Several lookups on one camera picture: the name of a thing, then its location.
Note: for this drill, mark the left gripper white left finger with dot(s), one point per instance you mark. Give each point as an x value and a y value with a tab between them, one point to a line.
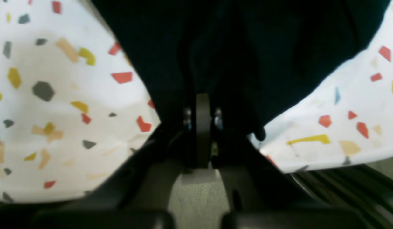
137	194

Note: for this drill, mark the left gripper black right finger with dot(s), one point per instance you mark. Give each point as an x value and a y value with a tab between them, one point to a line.
262	197

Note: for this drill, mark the black printed t-shirt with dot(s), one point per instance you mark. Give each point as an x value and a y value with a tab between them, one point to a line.
255	58

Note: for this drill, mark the terrazzo pattern tablecloth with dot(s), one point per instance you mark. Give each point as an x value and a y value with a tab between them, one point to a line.
72	110

